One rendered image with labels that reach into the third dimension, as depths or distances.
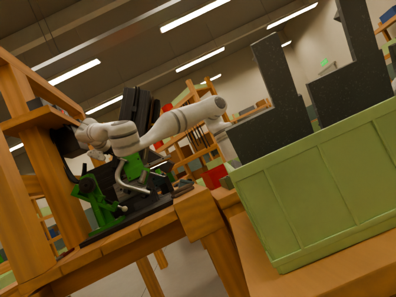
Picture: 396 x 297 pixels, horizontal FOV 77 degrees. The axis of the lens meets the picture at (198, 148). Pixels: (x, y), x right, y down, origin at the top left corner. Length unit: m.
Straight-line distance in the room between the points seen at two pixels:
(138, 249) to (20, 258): 0.37
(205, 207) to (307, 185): 0.56
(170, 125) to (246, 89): 10.10
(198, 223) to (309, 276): 0.57
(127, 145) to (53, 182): 0.67
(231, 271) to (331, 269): 0.61
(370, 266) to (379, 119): 0.20
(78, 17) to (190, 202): 4.97
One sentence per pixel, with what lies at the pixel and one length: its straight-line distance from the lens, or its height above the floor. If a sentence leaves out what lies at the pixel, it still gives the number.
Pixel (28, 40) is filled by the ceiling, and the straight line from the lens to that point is 5.88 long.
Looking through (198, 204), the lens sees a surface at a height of 0.86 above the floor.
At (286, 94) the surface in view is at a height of 1.04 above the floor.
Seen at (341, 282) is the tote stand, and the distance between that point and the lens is 0.38.
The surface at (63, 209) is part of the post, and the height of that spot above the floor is 1.07.
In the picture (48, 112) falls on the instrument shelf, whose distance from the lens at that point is 1.37.
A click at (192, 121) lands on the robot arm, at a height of 1.15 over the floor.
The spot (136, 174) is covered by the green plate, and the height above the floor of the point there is 1.09.
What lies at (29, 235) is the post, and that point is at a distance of 1.04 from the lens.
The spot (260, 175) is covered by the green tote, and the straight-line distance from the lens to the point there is 0.39.
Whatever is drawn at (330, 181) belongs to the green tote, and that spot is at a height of 0.89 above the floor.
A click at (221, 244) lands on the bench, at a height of 0.70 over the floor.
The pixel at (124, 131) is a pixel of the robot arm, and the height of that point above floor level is 1.18.
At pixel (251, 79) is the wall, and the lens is 11.09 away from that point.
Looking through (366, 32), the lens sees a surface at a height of 1.08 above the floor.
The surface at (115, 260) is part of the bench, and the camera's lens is 1.05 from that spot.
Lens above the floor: 0.99
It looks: 3 degrees up
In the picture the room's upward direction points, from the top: 25 degrees counter-clockwise
